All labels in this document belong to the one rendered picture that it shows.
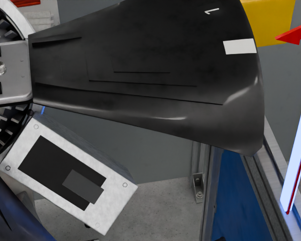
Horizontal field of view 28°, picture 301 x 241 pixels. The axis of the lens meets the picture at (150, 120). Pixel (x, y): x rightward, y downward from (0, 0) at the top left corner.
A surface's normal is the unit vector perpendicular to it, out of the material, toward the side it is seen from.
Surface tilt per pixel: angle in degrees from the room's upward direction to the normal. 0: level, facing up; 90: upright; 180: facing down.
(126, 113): 19
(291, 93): 90
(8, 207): 50
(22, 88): 0
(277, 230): 90
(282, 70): 90
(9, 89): 0
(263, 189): 90
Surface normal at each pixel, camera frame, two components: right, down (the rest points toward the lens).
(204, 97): 0.12, -0.44
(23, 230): 0.73, -0.33
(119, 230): 0.00, -0.70
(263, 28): 0.18, 0.71
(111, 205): 0.14, 0.10
